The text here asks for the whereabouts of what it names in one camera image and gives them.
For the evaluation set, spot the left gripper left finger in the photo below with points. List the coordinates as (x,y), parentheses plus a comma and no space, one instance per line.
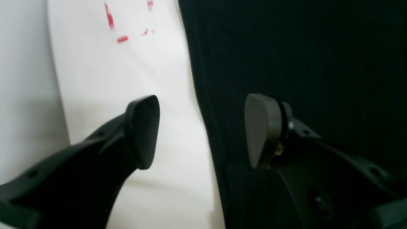
(77,187)

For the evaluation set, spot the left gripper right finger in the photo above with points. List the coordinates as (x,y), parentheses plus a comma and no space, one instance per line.
(331,189)

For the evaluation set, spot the black printed T-shirt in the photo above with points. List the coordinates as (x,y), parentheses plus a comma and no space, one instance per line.
(340,64)

